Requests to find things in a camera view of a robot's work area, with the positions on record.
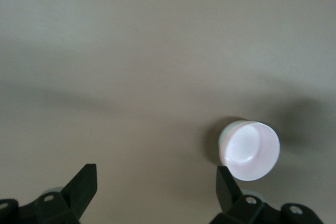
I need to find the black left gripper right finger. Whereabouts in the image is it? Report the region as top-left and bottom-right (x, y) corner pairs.
(209, 165), (322, 224)

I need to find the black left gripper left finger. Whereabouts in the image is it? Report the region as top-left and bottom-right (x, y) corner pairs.
(0, 163), (98, 224)

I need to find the pink bowl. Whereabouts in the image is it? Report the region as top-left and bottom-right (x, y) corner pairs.
(222, 121), (281, 182)

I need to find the white bowl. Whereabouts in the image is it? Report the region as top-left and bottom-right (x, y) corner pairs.
(218, 119), (259, 166)

